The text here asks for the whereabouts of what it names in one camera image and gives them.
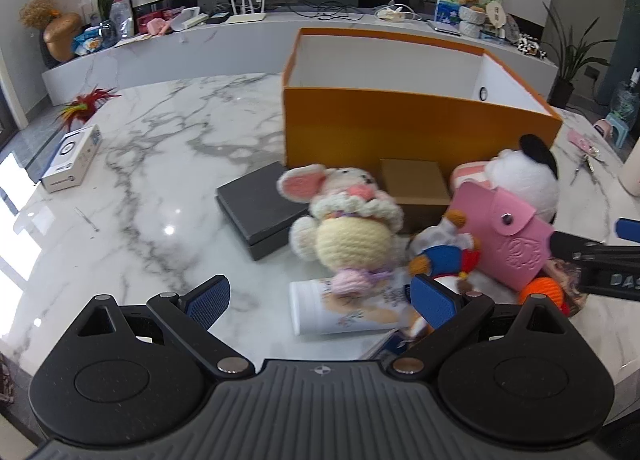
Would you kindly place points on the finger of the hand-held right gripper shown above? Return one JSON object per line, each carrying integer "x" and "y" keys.
{"x": 570, "y": 245}
{"x": 629, "y": 230}

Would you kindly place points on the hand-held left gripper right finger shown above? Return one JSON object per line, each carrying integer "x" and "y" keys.
{"x": 432, "y": 302}

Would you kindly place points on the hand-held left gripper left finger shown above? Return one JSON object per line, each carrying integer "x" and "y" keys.
{"x": 210, "y": 302}

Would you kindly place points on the brown white dog plush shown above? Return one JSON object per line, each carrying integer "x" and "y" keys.
{"x": 445, "y": 250}

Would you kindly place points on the pink snap wallet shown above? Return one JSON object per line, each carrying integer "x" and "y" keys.
{"x": 500, "y": 245}

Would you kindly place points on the white pink striped plush toy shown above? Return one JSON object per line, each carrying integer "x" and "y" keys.
{"x": 520, "y": 174}

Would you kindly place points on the dark grey box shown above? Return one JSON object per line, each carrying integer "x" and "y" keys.
{"x": 255, "y": 210}

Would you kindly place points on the small brown cardboard box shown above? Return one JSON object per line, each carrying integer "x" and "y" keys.
{"x": 412, "y": 179}

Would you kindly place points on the large orange cardboard box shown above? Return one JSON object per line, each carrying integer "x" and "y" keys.
{"x": 400, "y": 124}

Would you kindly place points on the printed card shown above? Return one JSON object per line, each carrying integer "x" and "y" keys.
{"x": 565, "y": 272}

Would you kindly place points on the orange crochet toy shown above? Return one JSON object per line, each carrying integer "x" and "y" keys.
{"x": 545, "y": 290}

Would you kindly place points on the printed booklet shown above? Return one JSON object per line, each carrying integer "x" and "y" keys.
{"x": 387, "y": 345}

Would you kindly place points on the bunch of keys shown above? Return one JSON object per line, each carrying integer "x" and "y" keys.
{"x": 590, "y": 159}

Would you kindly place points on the light green stool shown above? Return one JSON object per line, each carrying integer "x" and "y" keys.
{"x": 617, "y": 129}

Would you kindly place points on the pink pouch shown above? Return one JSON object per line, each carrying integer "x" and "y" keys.
{"x": 580, "y": 139}

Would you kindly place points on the crochet bunny plush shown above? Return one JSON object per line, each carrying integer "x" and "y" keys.
{"x": 350, "y": 235}

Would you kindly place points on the white printed cup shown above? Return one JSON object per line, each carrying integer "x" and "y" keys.
{"x": 320, "y": 307}

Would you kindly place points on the clear water jug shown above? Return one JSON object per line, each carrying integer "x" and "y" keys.
{"x": 627, "y": 97}

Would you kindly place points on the tall plant in black pot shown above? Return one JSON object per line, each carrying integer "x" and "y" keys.
{"x": 562, "y": 89}

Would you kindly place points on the small white product box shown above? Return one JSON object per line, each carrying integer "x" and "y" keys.
{"x": 70, "y": 159}

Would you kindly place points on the black white cow figurines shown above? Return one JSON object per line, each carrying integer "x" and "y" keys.
{"x": 531, "y": 45}

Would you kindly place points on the red feather toy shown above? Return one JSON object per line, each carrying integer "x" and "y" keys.
{"x": 82, "y": 107}

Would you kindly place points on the round paper fan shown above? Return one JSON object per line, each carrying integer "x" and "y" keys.
{"x": 496, "y": 14}

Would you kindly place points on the white ribbed pot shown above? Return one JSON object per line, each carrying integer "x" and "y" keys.
{"x": 471, "y": 22}

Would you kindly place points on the grey laptop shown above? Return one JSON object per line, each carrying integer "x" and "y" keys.
{"x": 442, "y": 28}

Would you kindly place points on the white marble tv cabinet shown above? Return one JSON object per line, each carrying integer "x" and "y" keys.
{"x": 225, "y": 49}

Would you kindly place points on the teddy bear picture display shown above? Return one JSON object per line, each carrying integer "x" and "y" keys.
{"x": 447, "y": 2}

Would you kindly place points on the pink plastic toy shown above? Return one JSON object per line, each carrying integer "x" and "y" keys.
{"x": 159, "y": 26}

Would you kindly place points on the small black box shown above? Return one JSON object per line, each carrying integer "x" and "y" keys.
{"x": 218, "y": 18}

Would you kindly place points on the white rectangular box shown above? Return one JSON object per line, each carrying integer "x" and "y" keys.
{"x": 190, "y": 18}

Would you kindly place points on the blue snack bag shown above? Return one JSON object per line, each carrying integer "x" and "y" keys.
{"x": 89, "y": 42}

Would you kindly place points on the white router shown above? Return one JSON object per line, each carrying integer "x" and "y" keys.
{"x": 247, "y": 14}

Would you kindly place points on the clear plastic package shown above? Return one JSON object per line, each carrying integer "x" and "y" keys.
{"x": 121, "y": 19}

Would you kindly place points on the gold vase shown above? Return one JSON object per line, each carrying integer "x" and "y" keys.
{"x": 62, "y": 37}

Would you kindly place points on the dried flower bunch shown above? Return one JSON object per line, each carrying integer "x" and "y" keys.
{"x": 39, "y": 9}

